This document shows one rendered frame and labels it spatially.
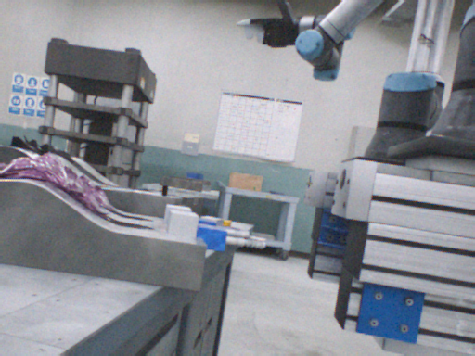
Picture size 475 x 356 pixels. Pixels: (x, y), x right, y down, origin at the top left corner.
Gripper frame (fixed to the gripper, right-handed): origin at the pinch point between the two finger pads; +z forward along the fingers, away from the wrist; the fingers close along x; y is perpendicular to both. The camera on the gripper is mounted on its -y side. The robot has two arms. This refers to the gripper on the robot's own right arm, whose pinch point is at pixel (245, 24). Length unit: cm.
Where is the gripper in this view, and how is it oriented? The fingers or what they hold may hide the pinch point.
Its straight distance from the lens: 180.6
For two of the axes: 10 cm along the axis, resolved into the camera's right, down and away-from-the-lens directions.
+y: -0.7, 9.8, 1.6
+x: 5.8, -0.9, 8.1
